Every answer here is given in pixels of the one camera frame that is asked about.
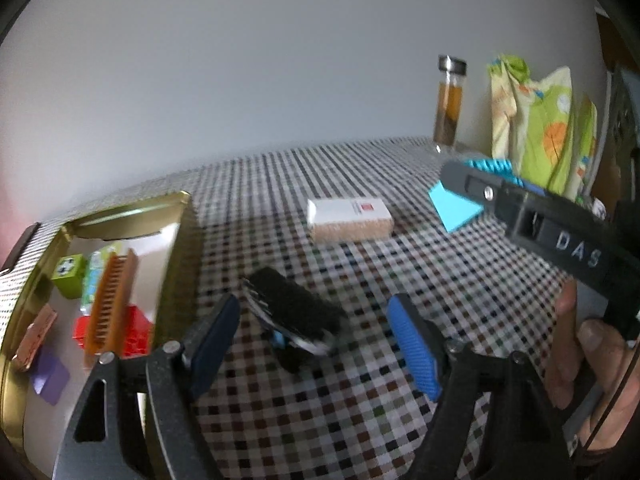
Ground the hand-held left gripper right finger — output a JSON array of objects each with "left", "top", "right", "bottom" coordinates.
[{"left": 387, "top": 294, "right": 576, "bottom": 480}]

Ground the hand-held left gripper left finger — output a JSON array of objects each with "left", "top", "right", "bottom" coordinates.
[{"left": 52, "top": 294, "right": 242, "bottom": 480}]

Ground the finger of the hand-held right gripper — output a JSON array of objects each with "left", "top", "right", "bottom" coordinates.
[{"left": 440, "top": 160, "right": 506, "bottom": 211}]

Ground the teal block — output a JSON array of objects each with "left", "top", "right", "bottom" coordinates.
[{"left": 429, "top": 157, "right": 523, "bottom": 233}]

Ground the red block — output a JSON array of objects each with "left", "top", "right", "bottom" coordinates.
[{"left": 72, "top": 304, "right": 156, "bottom": 358}]

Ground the black brush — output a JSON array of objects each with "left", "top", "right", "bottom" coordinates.
[{"left": 241, "top": 266, "right": 346, "bottom": 373}]

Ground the gold metal tray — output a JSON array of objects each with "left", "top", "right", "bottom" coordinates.
[{"left": 0, "top": 191, "right": 203, "bottom": 461}]

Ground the orange brown comb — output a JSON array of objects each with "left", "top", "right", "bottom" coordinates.
[{"left": 82, "top": 249, "right": 139, "bottom": 368}]

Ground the purple block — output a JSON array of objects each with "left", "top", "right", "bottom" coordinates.
[{"left": 29, "top": 347, "right": 71, "bottom": 406}]

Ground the brown rectangular block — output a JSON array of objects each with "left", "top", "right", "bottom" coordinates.
[{"left": 11, "top": 304, "right": 58, "bottom": 373}]

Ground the person's right hand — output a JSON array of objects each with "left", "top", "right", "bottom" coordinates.
[{"left": 545, "top": 280, "right": 640, "bottom": 461}]

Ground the small printed packet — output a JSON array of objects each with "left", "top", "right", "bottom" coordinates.
[{"left": 577, "top": 195, "right": 608, "bottom": 221}]

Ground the glass bottle with metal cap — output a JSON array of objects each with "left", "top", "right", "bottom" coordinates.
[{"left": 432, "top": 55, "right": 468, "bottom": 153}]

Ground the checkered tablecloth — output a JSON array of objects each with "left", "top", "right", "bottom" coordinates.
[{"left": 0, "top": 135, "right": 616, "bottom": 480}]

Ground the green printed bag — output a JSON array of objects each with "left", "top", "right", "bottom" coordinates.
[{"left": 487, "top": 52, "right": 598, "bottom": 201}]

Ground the white red-marked box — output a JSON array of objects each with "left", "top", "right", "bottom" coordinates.
[{"left": 306, "top": 197, "right": 393, "bottom": 243}]

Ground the white pole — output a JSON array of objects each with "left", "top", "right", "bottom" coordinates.
[{"left": 602, "top": 70, "right": 616, "bottom": 161}]

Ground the light green snack packet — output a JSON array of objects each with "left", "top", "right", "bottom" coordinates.
[{"left": 80, "top": 242, "right": 126, "bottom": 316}]

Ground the green cube box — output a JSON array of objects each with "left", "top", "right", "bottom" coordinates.
[{"left": 51, "top": 254, "right": 86, "bottom": 300}]

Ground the brown wooden furniture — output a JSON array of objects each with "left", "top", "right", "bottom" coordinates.
[{"left": 595, "top": 5, "right": 640, "bottom": 196}]

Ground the black table corner strip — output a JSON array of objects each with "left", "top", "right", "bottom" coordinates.
[{"left": 0, "top": 222, "right": 41, "bottom": 273}]

